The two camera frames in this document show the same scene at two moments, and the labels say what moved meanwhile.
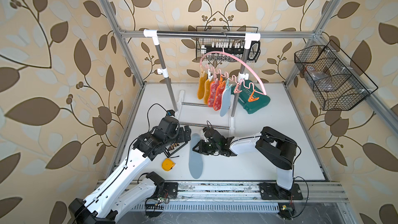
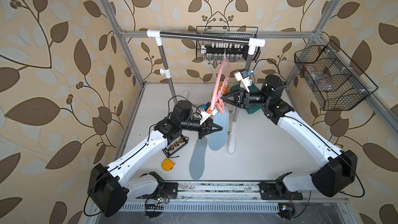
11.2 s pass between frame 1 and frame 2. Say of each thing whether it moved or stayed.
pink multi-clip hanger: moved
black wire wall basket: stayed
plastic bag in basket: stayed
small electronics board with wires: stayed
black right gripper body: moved
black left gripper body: moved
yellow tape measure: stayed
